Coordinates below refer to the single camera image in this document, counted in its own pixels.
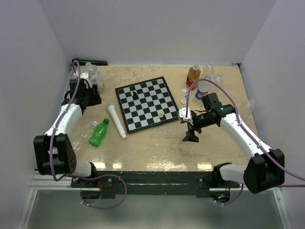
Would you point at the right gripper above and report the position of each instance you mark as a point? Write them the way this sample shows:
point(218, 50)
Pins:
point(190, 135)

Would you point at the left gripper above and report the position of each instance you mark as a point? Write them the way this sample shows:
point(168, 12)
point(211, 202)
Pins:
point(96, 99)

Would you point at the orange label tea bottle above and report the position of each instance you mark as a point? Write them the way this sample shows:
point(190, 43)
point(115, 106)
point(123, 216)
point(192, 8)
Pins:
point(95, 76)

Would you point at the clear crushed plastic bottle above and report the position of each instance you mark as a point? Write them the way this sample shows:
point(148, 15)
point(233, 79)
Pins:
point(247, 108)

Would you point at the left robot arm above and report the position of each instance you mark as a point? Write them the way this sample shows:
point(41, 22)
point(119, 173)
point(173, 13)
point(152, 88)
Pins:
point(53, 150)

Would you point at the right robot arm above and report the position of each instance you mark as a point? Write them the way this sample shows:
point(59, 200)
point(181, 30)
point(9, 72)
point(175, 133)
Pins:
point(263, 170)

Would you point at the white tube bottle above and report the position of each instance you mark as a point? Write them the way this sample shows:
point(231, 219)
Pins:
point(111, 109)

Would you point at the green plastic bottle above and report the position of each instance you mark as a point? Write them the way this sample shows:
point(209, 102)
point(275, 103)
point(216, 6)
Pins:
point(99, 133)

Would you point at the Pepsi label clear bottle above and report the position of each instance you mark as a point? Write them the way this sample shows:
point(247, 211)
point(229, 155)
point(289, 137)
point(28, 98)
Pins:
point(202, 89)

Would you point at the amber red label bottle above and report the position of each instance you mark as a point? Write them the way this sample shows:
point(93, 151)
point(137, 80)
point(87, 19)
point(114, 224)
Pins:
point(193, 75)

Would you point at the clear bottle right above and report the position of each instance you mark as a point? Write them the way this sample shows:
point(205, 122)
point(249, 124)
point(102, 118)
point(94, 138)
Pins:
point(219, 79)

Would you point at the clear bottle back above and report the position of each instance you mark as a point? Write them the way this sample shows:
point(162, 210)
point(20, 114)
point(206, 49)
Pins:
point(210, 69)

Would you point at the black chess piece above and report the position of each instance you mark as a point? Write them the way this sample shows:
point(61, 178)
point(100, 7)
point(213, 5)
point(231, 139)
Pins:
point(135, 95)

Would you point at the black white chessboard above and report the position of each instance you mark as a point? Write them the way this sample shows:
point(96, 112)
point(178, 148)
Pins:
point(143, 113)

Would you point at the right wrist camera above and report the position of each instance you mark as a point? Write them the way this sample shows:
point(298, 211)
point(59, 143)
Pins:
point(185, 114)

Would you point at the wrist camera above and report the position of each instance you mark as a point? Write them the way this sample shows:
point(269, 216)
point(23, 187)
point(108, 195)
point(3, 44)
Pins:
point(185, 114)
point(84, 76)

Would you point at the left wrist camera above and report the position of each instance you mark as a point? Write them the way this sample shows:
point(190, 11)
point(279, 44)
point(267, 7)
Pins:
point(84, 76)

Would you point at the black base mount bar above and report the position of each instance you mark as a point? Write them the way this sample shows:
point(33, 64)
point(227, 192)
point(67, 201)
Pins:
point(181, 183)

